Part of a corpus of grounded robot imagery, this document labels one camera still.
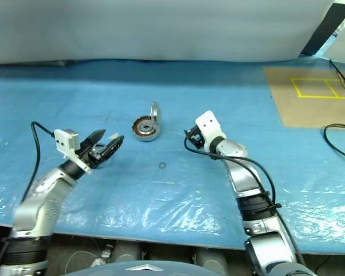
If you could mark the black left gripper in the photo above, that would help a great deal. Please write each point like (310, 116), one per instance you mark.
(93, 153)

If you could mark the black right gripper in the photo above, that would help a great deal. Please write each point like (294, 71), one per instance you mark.
(195, 138)

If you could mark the silver motor housing copper coils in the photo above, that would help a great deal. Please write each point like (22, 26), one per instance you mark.
(143, 128)

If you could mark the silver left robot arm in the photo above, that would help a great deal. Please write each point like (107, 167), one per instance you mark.
(46, 184)

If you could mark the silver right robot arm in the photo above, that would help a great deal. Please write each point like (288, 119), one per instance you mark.
(244, 178)

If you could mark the silver round motor cover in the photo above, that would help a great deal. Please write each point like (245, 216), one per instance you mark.
(155, 112)

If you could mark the blue plastic table cover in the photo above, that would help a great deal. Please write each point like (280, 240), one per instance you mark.
(189, 86)

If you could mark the grey rounded shape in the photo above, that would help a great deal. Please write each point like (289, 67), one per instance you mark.
(83, 257)
(126, 250)
(211, 260)

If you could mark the brown cardboard sheet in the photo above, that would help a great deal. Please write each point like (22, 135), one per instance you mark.
(304, 112)

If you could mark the white backdrop sheet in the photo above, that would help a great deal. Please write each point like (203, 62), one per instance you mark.
(161, 28)

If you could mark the grey robot torso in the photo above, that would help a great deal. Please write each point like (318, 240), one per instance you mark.
(132, 268)

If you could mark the black slanted panel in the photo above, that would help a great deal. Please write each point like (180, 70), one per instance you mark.
(322, 31)

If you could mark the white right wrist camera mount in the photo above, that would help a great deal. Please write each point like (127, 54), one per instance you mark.
(208, 122)

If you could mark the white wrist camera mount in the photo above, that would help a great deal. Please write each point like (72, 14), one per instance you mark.
(63, 141)
(208, 122)

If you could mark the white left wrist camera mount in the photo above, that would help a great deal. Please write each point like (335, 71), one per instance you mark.
(63, 141)

